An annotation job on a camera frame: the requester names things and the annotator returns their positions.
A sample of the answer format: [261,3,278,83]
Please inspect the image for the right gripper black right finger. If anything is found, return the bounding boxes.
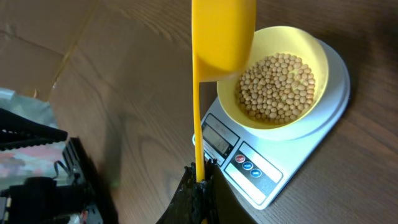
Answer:
[205,159,256,224]

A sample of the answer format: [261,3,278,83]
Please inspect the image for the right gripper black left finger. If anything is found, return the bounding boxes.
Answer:
[157,162,205,224]

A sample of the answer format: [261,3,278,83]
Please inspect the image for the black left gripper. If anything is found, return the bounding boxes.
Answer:
[1,109,118,224]

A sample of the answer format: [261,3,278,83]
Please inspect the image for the yellow plastic measuring scoop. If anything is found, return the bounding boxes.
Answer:
[192,0,256,183]

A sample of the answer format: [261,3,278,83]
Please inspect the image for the white digital kitchen scale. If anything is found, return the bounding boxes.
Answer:
[201,42,351,210]

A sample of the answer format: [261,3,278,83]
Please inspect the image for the soybeans in yellow bowl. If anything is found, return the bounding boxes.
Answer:
[235,53,316,124]

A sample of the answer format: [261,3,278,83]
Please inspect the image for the yellow plastic bowl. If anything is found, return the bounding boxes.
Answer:
[217,26,329,130]

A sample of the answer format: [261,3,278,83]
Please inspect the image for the brown cardboard sheet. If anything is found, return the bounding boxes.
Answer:
[1,0,97,101]

